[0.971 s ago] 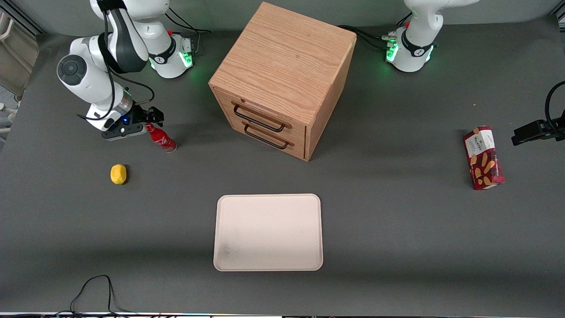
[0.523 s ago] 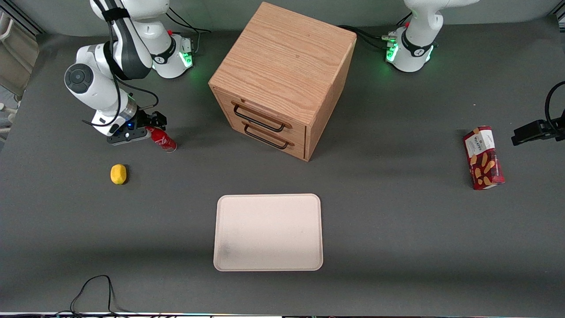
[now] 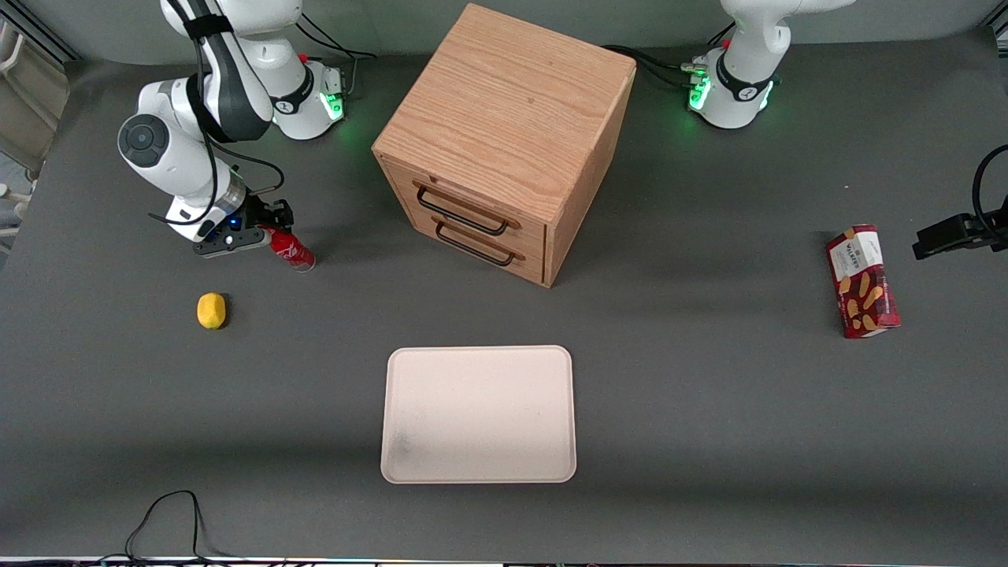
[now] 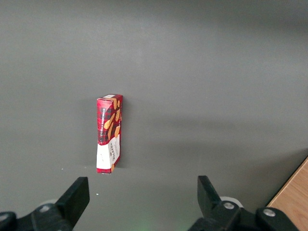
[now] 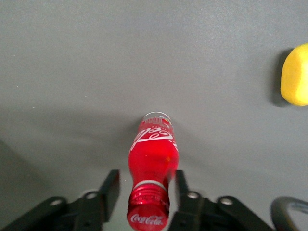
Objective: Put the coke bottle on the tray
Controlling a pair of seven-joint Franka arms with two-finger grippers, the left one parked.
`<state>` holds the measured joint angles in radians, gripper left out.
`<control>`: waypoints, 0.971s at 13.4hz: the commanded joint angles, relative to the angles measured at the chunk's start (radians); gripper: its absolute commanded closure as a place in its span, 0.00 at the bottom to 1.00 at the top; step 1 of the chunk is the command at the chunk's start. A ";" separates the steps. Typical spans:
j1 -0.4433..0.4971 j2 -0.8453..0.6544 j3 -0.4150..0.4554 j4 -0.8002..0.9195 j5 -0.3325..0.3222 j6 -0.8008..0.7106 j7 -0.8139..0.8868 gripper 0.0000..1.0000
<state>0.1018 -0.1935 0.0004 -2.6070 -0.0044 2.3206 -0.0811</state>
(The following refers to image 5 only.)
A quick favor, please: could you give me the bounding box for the yellow lemon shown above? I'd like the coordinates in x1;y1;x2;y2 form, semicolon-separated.
280;42;308;107

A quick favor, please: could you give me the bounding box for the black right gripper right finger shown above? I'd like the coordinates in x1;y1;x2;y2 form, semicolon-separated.
166;169;275;231

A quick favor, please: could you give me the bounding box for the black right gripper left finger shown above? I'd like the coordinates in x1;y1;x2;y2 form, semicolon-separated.
0;169;121;231

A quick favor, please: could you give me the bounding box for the red coke bottle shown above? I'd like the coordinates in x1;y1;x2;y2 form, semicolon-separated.
127;111;180;231

